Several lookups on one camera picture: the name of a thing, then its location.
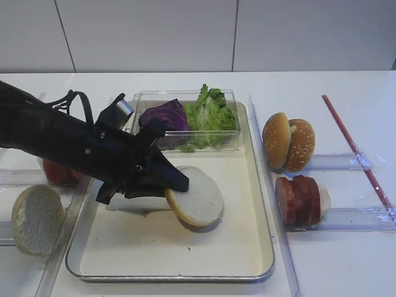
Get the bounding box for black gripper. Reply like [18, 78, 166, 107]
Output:
[82, 120, 189, 204]

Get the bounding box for bun bottom slice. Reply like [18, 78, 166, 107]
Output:
[165, 165, 225, 227]

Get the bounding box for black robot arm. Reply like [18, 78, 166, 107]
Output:
[1, 82, 189, 204]

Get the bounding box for green lettuce leaves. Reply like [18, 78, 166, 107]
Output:
[180, 84, 236, 152]

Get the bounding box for left red meat patty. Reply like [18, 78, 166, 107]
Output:
[275, 177, 296, 225]

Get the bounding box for red meat patty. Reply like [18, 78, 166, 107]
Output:
[291, 175, 312, 224]
[275, 177, 296, 225]
[305, 176, 321, 225]

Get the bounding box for middle red meat patty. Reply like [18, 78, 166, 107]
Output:
[291, 175, 312, 224]

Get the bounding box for right red meat patty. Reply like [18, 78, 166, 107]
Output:
[305, 176, 321, 225]

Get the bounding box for white cheese slice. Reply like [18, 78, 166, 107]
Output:
[318, 184, 332, 219]

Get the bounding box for metal baking tray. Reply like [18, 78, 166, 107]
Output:
[65, 103, 275, 283]

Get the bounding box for purple cabbage piece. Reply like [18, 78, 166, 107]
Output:
[139, 98, 191, 150]

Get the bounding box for clear plastic container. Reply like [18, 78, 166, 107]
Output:
[124, 84, 241, 152]

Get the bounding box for pale rear bun bottom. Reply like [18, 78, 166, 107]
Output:
[12, 185, 64, 257]

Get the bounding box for left sesame bun top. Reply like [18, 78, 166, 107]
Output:
[262, 112, 291, 170]

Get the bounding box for sesame bun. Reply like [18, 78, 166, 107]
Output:
[262, 112, 291, 170]
[283, 119, 316, 173]

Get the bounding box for clear upper left crossbar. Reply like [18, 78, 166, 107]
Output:
[1, 169, 48, 186]

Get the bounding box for clear crossbar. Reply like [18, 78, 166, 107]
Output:
[305, 153, 372, 171]
[1, 169, 48, 186]
[285, 207, 395, 232]
[0, 222, 15, 246]

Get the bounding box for right sesame bun top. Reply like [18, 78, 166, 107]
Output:
[283, 119, 316, 173]

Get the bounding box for clear lower left crossbar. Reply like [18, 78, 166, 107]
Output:
[0, 222, 15, 246]

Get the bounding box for clear upper right crossbar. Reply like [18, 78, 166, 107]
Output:
[305, 153, 372, 171]

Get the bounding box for clear lower right crossbar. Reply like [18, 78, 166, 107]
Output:
[285, 207, 395, 232]

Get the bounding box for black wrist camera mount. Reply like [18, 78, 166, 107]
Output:
[95, 93, 134, 130]

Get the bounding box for black cable loop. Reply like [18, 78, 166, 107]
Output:
[46, 89, 94, 127]

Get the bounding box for clear rail left of tray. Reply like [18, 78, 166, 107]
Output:
[35, 176, 103, 296]

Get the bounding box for clear rail of tray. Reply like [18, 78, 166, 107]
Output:
[35, 176, 103, 296]
[247, 95, 302, 296]

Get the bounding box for clear rail right of tray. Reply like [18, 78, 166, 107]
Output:
[247, 95, 302, 296]

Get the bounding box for red plastic rail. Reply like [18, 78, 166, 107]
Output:
[322, 95, 395, 225]

